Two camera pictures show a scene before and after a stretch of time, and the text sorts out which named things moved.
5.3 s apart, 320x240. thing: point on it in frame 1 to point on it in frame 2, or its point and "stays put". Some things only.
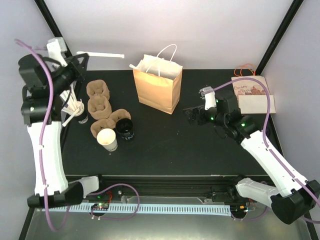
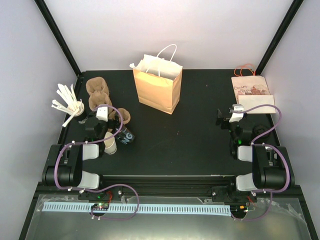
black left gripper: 80,70 to 117,121
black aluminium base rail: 212,187 stays put
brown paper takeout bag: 158,79 stays put
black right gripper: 202,120 to 219,120
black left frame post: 52,24 stays put
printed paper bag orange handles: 252,96 stays put
